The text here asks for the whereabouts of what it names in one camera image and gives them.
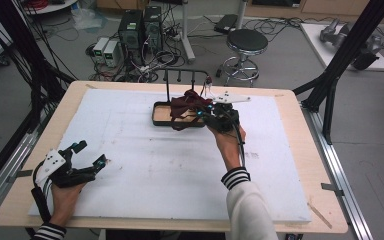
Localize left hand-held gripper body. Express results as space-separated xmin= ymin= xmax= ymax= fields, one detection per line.
xmin=33 ymin=146 xmax=98 ymax=188

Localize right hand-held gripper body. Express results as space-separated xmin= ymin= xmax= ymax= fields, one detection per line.
xmin=201 ymin=91 xmax=252 ymax=134

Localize red striped cloth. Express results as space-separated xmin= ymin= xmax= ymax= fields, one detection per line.
xmin=183 ymin=89 xmax=214 ymax=108

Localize dark maroon cloth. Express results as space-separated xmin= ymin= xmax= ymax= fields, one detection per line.
xmin=169 ymin=95 xmax=199 ymax=123

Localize black tray with hook rack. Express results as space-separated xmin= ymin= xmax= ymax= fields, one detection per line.
xmin=151 ymin=68 xmax=214 ymax=132

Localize person's right hand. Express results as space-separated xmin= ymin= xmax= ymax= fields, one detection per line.
xmin=209 ymin=125 xmax=248 ymax=172

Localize person's left hand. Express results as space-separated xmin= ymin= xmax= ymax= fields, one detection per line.
xmin=49 ymin=182 xmax=88 ymax=228

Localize white foam mat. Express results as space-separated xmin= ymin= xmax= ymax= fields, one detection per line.
xmin=28 ymin=88 xmax=313 ymax=224

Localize black round stool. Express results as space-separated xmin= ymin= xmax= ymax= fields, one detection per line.
xmin=216 ymin=28 xmax=270 ymax=88

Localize flat black box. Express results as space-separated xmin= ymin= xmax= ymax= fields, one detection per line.
xmin=213 ymin=13 xmax=238 ymax=34

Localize black computer tower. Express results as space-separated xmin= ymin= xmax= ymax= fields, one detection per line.
xmin=118 ymin=9 xmax=145 ymax=65
xmin=143 ymin=5 xmax=164 ymax=54

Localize grey power supply unit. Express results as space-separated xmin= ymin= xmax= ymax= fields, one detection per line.
xmin=103 ymin=40 xmax=120 ymax=68
xmin=92 ymin=37 xmax=110 ymax=64

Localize white floor board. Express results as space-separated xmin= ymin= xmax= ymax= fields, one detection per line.
xmin=299 ymin=22 xmax=384 ymax=73

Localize clear plastic bag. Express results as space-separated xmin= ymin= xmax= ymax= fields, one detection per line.
xmin=71 ymin=7 xmax=108 ymax=33

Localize grey robot part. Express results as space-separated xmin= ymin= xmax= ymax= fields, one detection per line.
xmin=319 ymin=18 xmax=381 ymax=71

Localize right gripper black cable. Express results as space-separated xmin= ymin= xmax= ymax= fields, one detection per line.
xmin=226 ymin=109 xmax=248 ymax=168

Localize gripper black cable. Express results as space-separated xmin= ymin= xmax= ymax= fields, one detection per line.
xmin=226 ymin=109 xmax=248 ymax=168
xmin=29 ymin=159 xmax=53 ymax=224

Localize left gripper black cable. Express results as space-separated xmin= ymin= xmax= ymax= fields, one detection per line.
xmin=29 ymin=159 xmax=53 ymax=224

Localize aluminium rail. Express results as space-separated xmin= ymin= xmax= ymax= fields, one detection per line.
xmin=301 ymin=101 xmax=374 ymax=240
xmin=0 ymin=109 xmax=53 ymax=224

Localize black metal frame post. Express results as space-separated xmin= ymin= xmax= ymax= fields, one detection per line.
xmin=0 ymin=0 xmax=76 ymax=134
xmin=293 ymin=0 xmax=384 ymax=145

